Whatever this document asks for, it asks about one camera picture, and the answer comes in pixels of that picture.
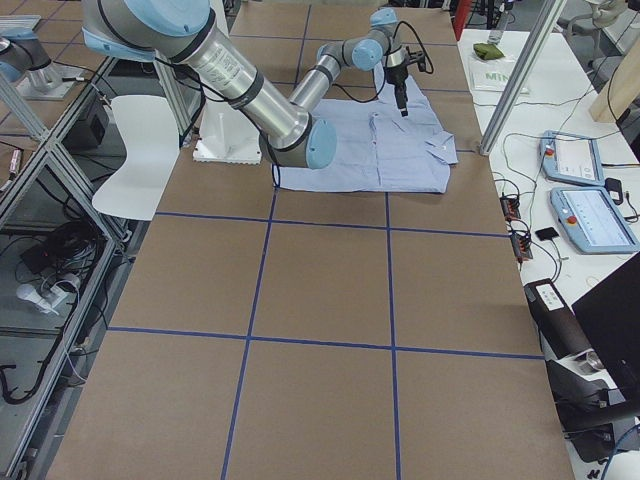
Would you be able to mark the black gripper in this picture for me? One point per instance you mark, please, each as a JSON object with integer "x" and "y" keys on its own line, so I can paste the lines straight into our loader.
{"x": 398, "y": 78}

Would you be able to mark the light blue striped shirt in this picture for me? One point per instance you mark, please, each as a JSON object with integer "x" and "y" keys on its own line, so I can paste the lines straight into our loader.
{"x": 379, "y": 149}

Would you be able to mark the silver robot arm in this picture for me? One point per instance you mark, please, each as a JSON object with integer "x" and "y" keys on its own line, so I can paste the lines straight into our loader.
{"x": 21, "y": 52}
{"x": 185, "y": 32}

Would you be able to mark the white MINI plastic bag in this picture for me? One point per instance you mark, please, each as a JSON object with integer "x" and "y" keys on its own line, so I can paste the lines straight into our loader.
{"x": 490, "y": 75}

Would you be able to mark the olive green pouch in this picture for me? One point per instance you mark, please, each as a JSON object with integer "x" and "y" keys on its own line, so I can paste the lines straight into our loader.
{"x": 487, "y": 51}

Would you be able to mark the far orange circuit board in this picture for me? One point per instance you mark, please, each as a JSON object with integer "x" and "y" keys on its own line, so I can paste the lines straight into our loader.
{"x": 510, "y": 208}

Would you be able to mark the orange circuit board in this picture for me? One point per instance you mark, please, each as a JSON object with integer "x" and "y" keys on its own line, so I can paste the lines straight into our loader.
{"x": 521, "y": 245}
{"x": 510, "y": 208}

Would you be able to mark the far blue teach pendant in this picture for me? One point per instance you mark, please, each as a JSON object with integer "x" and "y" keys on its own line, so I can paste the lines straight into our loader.
{"x": 571, "y": 158}

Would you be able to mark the blue teach pendant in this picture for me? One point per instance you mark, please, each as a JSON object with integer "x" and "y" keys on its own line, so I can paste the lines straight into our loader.
{"x": 571, "y": 158}
{"x": 591, "y": 221}

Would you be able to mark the near orange circuit board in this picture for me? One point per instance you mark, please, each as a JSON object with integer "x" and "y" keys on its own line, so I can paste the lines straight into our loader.
{"x": 521, "y": 245}

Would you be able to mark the near blue teach pendant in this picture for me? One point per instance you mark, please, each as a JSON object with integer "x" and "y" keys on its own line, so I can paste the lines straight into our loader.
{"x": 591, "y": 221}

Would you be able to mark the black power adapter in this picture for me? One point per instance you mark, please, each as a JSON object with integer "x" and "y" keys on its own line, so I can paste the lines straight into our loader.
{"x": 614, "y": 188}

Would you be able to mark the black monitor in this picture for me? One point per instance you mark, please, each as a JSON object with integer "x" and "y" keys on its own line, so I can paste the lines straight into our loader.
{"x": 608, "y": 315}

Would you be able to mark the black label printer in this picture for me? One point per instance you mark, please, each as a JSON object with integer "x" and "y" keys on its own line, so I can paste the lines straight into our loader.
{"x": 589, "y": 407}

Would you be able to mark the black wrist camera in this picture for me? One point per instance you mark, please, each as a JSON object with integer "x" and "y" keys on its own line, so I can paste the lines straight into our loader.
{"x": 418, "y": 58}

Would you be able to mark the aluminium frame post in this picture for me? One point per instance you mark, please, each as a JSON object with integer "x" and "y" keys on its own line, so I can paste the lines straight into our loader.
{"x": 527, "y": 59}

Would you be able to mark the white camera stand pedestal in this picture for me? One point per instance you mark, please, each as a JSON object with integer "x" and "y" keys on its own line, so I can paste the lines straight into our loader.
{"x": 226, "y": 134}

